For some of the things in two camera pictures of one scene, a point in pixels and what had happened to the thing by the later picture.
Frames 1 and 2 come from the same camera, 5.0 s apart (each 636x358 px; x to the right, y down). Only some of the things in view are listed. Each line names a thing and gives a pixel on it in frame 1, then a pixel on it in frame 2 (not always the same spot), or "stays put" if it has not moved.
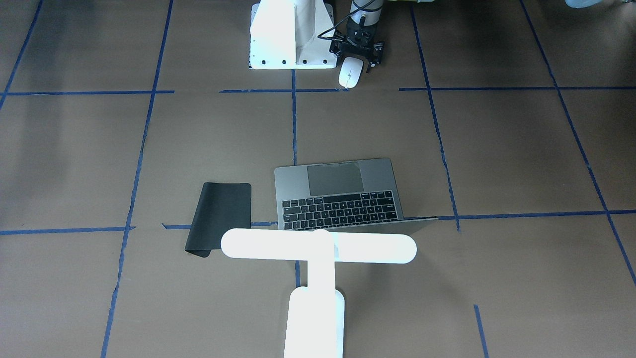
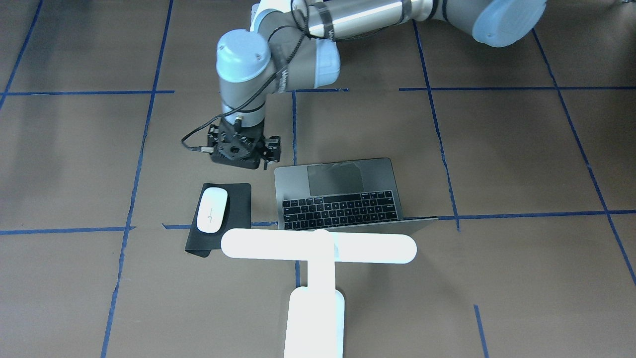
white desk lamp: (316, 315) stays put
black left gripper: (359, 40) to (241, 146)
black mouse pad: (221, 207) stays put
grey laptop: (353, 197) stays put
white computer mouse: (351, 69) to (211, 210)
